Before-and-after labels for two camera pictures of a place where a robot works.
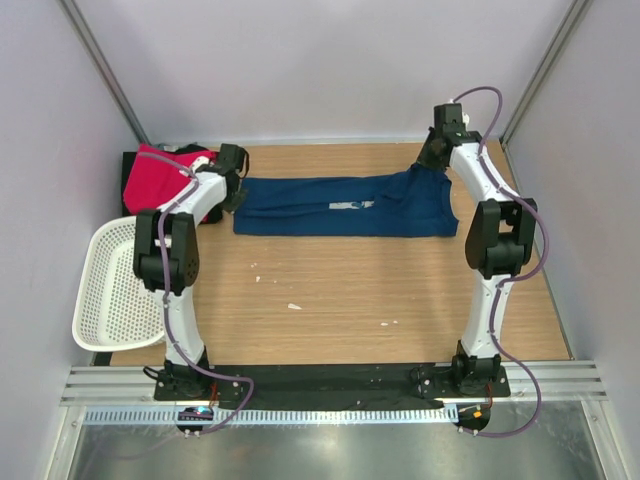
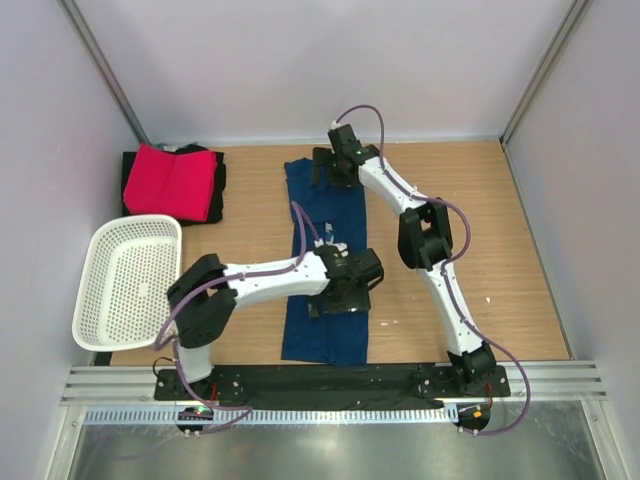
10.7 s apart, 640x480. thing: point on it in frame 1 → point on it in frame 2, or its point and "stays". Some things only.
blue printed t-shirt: x=417 y=203 → x=322 y=212
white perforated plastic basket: x=113 y=311 stays
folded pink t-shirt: x=155 y=174 stays
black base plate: x=338 y=387 stays
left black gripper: x=236 y=202 → x=356 y=302
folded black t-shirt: x=129 y=160 stays
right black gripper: x=425 y=158 → x=321 y=157
